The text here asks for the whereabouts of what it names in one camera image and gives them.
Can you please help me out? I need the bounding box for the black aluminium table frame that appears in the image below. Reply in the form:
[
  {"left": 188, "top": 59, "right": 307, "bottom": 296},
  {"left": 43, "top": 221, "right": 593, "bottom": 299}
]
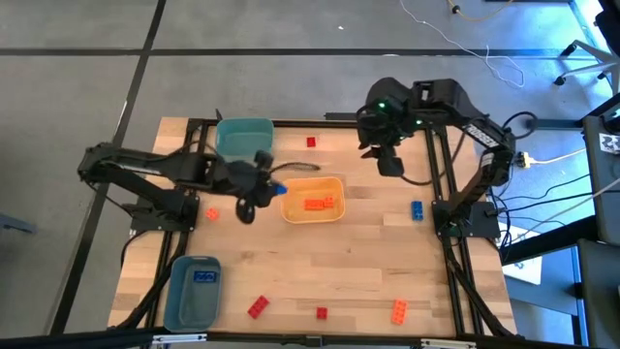
[{"left": 113, "top": 114, "right": 518, "bottom": 346}]

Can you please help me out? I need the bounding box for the blue-grey plastic bin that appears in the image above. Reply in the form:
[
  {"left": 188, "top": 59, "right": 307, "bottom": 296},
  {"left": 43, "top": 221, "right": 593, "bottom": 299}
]
[{"left": 163, "top": 255, "right": 223, "bottom": 333}]

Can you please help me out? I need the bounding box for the white paper sheet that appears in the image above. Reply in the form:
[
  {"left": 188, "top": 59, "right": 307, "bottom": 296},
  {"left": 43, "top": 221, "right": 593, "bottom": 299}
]
[{"left": 503, "top": 225, "right": 543, "bottom": 286}]

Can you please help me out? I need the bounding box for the silver frame bracket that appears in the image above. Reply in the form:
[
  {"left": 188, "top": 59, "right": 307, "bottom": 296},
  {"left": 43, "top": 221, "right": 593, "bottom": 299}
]
[
  {"left": 419, "top": 337, "right": 478, "bottom": 349},
  {"left": 151, "top": 333, "right": 208, "bottom": 345}
]

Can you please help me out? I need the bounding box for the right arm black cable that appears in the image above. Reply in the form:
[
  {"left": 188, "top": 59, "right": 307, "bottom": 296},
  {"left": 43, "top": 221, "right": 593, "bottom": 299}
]
[{"left": 400, "top": 129, "right": 467, "bottom": 188}]

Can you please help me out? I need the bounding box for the white floor cable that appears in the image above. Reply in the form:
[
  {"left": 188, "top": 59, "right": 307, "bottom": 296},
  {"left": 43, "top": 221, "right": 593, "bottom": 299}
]
[{"left": 399, "top": 0, "right": 527, "bottom": 89}]

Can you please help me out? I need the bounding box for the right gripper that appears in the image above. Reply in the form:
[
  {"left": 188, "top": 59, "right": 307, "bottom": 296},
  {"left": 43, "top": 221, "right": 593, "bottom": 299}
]
[{"left": 356, "top": 77, "right": 415, "bottom": 178}]

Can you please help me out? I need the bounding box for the grey cabinet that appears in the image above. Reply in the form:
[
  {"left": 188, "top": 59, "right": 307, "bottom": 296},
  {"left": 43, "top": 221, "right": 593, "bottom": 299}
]
[
  {"left": 580, "top": 91, "right": 620, "bottom": 243},
  {"left": 575, "top": 238, "right": 620, "bottom": 349}
]

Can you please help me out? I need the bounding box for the teal plastic bin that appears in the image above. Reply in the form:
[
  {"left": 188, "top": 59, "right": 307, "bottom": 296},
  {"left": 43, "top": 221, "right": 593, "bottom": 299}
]
[{"left": 215, "top": 117, "right": 275, "bottom": 164}]

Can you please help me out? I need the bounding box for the black stand foot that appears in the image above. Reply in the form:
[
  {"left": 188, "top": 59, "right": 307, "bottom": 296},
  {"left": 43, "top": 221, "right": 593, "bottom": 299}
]
[{"left": 525, "top": 117, "right": 585, "bottom": 131}]

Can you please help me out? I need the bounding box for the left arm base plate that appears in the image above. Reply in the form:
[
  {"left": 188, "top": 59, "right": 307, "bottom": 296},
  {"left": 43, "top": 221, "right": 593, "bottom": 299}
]
[{"left": 129, "top": 193, "right": 201, "bottom": 234}]

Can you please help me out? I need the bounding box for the yellow plastic bin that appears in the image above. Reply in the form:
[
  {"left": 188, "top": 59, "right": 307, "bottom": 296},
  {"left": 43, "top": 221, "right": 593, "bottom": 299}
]
[{"left": 279, "top": 176, "right": 346, "bottom": 224}]

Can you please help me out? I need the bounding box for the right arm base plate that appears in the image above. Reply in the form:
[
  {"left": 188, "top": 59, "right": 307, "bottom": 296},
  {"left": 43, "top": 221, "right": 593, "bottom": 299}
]
[{"left": 432, "top": 201, "right": 502, "bottom": 239}]

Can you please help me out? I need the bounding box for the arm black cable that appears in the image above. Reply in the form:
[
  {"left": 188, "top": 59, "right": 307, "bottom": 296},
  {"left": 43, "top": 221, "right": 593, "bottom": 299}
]
[
  {"left": 268, "top": 161, "right": 322, "bottom": 175},
  {"left": 400, "top": 129, "right": 467, "bottom": 188}
]

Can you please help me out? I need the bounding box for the black crossbeam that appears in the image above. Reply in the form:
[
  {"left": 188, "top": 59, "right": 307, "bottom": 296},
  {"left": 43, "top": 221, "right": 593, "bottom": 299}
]
[{"left": 0, "top": 327, "right": 620, "bottom": 349}]

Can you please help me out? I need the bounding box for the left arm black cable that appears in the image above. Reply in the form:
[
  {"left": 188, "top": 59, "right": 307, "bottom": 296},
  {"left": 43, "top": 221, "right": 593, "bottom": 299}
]
[{"left": 268, "top": 161, "right": 322, "bottom": 175}]

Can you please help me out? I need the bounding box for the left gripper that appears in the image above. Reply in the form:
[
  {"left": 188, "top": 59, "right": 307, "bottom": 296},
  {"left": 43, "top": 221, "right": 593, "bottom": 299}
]
[{"left": 210, "top": 149, "right": 280, "bottom": 207}]

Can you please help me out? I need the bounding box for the long red block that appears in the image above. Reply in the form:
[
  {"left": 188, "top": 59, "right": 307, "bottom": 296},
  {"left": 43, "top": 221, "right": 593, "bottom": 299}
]
[{"left": 246, "top": 295, "right": 271, "bottom": 320}]

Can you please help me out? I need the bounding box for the yellow cable with black plug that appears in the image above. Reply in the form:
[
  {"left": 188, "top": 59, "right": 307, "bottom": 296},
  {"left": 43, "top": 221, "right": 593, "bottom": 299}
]
[{"left": 448, "top": 0, "right": 514, "bottom": 23}]

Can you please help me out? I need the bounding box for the office chair with white base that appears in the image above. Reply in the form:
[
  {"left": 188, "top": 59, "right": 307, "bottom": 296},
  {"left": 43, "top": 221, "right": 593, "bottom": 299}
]
[{"left": 553, "top": 0, "right": 620, "bottom": 94}]

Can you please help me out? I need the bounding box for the white fiducial tag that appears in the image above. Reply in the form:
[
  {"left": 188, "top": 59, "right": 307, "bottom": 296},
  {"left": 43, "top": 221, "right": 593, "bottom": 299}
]
[{"left": 599, "top": 132, "right": 620, "bottom": 155}]

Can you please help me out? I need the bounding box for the black diagonal beam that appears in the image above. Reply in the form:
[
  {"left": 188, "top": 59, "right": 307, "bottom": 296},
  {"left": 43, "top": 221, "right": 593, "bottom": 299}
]
[{"left": 498, "top": 214, "right": 598, "bottom": 267}]

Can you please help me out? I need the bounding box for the grey chair leg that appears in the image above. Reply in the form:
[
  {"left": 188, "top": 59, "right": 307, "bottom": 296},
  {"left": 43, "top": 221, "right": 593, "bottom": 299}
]
[{"left": 0, "top": 212, "right": 38, "bottom": 237}]

